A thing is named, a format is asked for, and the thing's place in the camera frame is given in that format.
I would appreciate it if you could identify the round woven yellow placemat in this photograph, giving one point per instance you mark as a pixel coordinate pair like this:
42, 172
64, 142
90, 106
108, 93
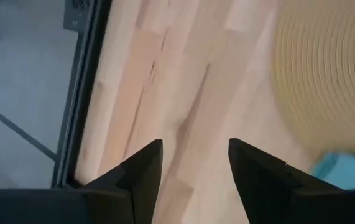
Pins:
326, 74

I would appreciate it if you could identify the teal cloth napkin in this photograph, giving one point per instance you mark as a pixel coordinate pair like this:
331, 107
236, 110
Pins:
348, 171

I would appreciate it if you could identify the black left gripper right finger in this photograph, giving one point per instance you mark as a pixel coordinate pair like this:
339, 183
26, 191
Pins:
289, 202

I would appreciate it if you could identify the black aluminium table frame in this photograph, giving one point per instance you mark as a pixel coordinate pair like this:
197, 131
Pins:
82, 93

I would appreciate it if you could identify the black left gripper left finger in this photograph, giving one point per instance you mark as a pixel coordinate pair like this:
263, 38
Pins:
102, 205

